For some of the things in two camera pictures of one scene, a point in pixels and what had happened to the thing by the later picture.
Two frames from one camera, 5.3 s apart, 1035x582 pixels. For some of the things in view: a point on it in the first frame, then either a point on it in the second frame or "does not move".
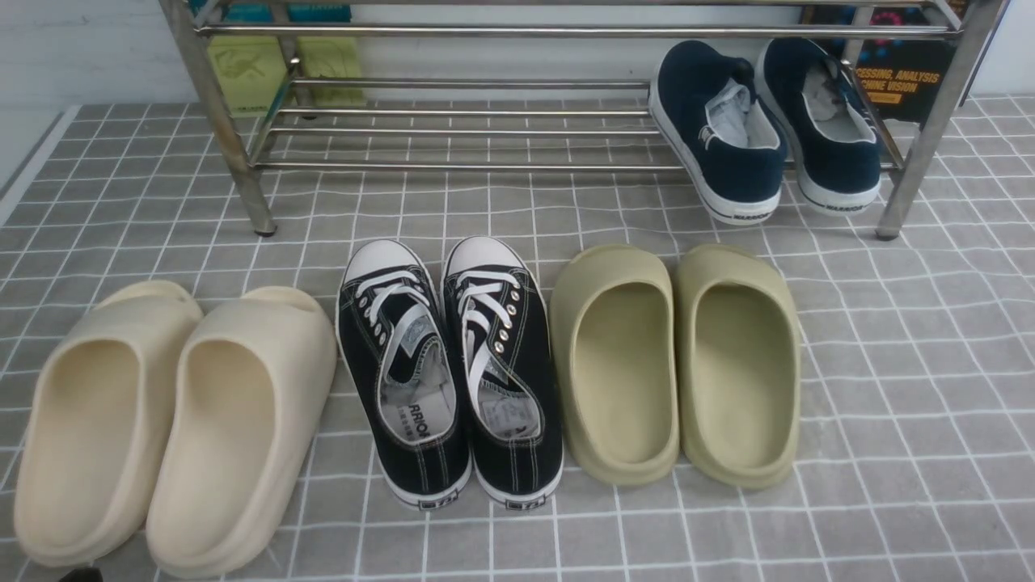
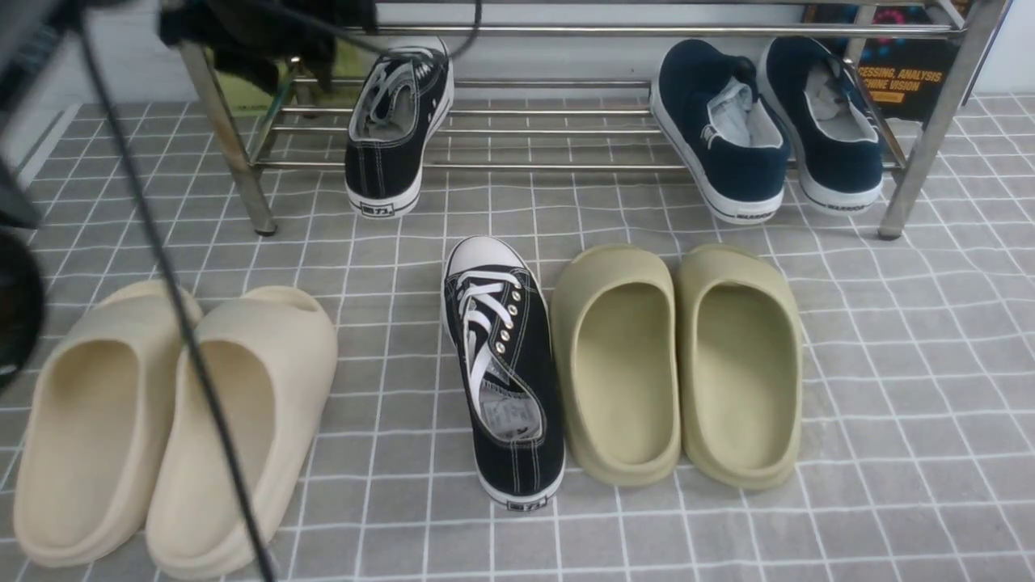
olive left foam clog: x=614 y=329 does not move
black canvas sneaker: x=399 y=347 -> x=395 y=114
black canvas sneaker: x=509 y=373 does not move
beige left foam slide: x=95 y=420 does not move
